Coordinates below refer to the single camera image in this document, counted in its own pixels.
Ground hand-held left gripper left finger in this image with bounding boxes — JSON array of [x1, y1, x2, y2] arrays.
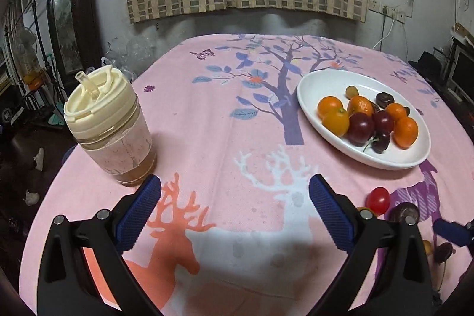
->
[[37, 174, 162, 316]]

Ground orange container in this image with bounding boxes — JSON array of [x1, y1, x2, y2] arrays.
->
[[22, 70, 44, 90]]

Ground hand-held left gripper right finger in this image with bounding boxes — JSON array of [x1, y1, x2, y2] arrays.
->
[[308, 173, 434, 316]]

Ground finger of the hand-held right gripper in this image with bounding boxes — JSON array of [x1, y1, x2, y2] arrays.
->
[[433, 219, 474, 248]]

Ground red cherry tomato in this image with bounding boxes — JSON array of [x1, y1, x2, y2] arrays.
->
[[366, 187, 391, 216]]

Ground large orange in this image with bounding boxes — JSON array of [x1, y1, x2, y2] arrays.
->
[[393, 116, 419, 149]]

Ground dark red plum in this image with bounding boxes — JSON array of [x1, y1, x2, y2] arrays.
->
[[372, 110, 395, 134], [347, 112, 375, 146]]

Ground white oval plate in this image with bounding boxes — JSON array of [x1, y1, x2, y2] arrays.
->
[[297, 69, 431, 170]]

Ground dark wooden framed cabinet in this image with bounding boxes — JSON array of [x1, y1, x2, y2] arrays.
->
[[46, 0, 108, 80]]

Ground pink deer-printed tablecloth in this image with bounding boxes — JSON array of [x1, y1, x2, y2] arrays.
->
[[18, 34, 474, 316]]

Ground small orange tangerine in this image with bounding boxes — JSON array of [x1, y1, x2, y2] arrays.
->
[[347, 95, 374, 117], [317, 96, 344, 118], [385, 103, 408, 122]]

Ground white wall power outlets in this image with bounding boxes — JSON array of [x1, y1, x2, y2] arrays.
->
[[369, 0, 407, 22]]

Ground black metal coat stand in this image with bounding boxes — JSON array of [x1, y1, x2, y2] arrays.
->
[[28, 0, 65, 109]]

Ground white power cable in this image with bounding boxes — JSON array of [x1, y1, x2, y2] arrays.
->
[[371, 7, 397, 51]]

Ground computer monitor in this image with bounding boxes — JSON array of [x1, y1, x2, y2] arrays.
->
[[448, 44, 474, 102]]

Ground clear plastic bag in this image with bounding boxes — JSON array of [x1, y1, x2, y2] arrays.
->
[[101, 36, 156, 83]]

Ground black hat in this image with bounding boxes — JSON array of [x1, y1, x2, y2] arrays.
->
[[407, 51, 450, 80]]

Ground yellow-orange tangerine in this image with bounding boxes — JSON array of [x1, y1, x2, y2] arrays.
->
[[321, 108, 350, 138]]

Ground dark cherry with stem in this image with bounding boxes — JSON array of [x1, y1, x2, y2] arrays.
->
[[363, 130, 392, 154]]

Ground clear cup with cream lid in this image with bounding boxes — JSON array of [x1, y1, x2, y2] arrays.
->
[[64, 64, 158, 188]]

